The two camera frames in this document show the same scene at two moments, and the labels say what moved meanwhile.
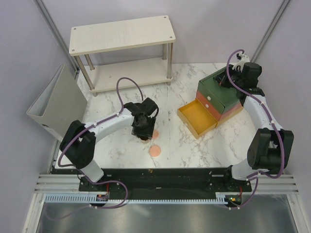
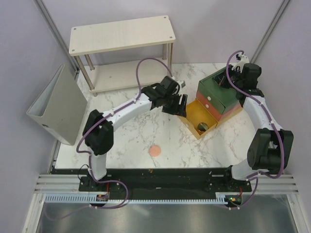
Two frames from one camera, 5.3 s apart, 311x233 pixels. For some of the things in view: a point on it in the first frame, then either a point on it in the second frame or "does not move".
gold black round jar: x=146 y=140 -> x=202 y=127
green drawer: x=210 y=97 does not move
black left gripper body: x=146 y=129 -> x=171 y=106
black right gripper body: x=234 y=75 does not move
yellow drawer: x=197 y=118 does not move
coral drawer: x=210 y=107 does not move
